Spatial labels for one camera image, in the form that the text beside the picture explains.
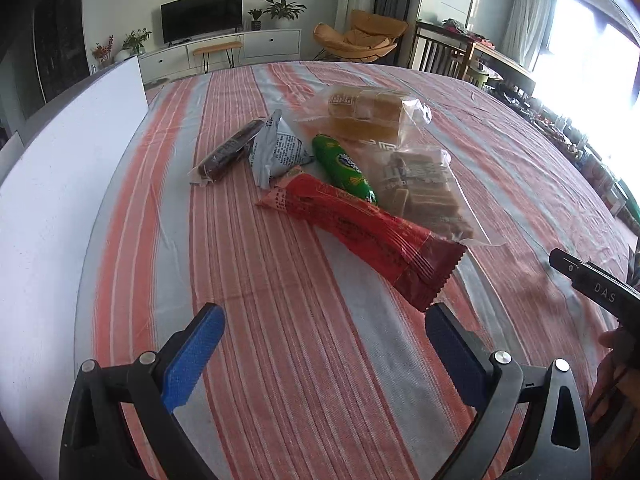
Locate white curtain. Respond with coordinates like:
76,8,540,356
501,0,554,59

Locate long red snack packet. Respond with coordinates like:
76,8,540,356
255,172,468,312

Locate large potted green plant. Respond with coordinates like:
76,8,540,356
262,0,307,30

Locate window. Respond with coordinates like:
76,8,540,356
534,0,640,107

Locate striped orange grey tablecloth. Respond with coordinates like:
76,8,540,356
74,61,635,480

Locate red flowers in vase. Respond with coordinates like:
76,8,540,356
91,35,115,69

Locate wooden side table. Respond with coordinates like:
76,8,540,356
450,35,537,97

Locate white cardboard box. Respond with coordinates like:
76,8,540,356
0,55,150,461

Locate clear bag of brown biscuits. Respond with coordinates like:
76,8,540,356
367,146,507,247

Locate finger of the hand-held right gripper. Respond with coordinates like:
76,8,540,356
548,248,587,282

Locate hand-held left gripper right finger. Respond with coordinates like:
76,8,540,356
424,303,592,480

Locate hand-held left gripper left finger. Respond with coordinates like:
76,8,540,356
59,302,227,480

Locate dark brown sausage stick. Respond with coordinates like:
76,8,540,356
188,119,266,187

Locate dark glass display cabinet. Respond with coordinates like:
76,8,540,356
29,0,92,107

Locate orange lounge chair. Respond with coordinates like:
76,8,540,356
313,9,409,65

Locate clear bag of bread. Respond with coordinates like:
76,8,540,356
292,85,432,142

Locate black television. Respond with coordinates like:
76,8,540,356
161,0,244,45

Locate white television cabinet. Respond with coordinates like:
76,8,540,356
137,29,302,84

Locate green plant in glass vase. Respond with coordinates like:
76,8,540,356
122,28,152,56

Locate person's right hand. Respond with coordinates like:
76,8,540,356
588,328,640,414

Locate dark wooden railing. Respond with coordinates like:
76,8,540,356
411,20,469,79

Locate green tube snack packet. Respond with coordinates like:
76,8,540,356
311,133,379,206

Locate wooden bench with metal legs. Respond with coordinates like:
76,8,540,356
192,41,243,72

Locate white grey snack packet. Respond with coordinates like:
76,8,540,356
248,109,315,190

